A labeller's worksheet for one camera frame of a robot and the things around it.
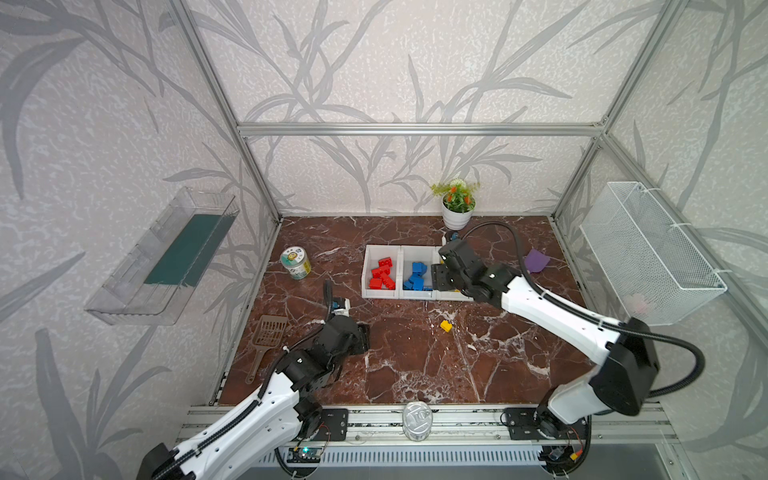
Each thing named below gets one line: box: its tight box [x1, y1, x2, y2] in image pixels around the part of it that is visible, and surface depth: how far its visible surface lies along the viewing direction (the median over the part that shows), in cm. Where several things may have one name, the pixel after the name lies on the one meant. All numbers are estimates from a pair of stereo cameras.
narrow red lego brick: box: [371, 266, 390, 279], surface depth 103 cm
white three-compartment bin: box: [361, 245, 474, 302], surface depth 101 cm
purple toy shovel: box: [525, 248, 551, 273], surface depth 107 cm
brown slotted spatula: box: [245, 315, 288, 384], surface depth 91 cm
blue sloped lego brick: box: [408, 271, 424, 289], surface depth 100 cm
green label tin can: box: [280, 246, 312, 280], surface depth 101 cm
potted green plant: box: [431, 179, 480, 231], surface depth 110 cm
